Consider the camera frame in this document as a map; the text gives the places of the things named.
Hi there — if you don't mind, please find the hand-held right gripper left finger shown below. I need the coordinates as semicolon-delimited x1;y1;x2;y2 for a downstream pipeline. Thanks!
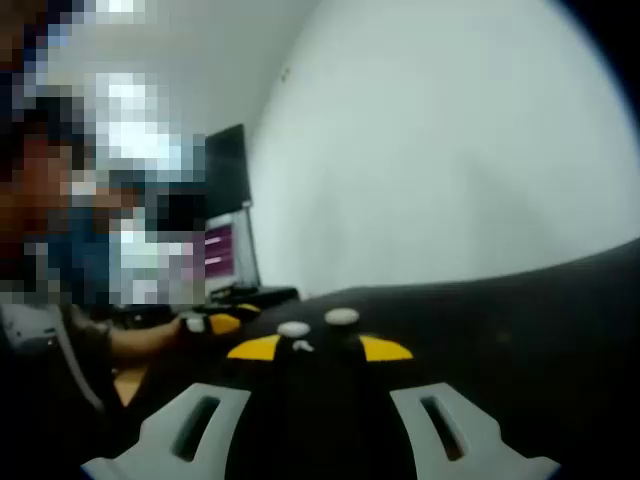
79;335;306;480

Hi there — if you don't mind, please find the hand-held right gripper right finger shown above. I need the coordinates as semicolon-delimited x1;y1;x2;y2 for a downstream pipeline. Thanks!
339;333;562;480

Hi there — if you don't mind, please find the white flip-lid earphone charging case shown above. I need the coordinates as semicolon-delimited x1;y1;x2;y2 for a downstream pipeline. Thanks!
277;320;311;339

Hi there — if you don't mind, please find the white oval earphone charging case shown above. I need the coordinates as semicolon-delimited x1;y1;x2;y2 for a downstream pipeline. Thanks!
324;306;361;327

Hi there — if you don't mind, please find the laptop with purple screen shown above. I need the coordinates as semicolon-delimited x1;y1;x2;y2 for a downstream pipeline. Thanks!
205;212;262;294

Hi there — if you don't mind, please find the black monitor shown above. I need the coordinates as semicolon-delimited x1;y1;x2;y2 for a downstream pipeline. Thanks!
205;123;254;221

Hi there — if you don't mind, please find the white chest device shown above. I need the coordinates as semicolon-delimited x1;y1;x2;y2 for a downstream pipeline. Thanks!
0;302;59;351

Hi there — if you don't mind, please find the grey device cable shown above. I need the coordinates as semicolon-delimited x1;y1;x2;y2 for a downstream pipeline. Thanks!
53;305;109;414

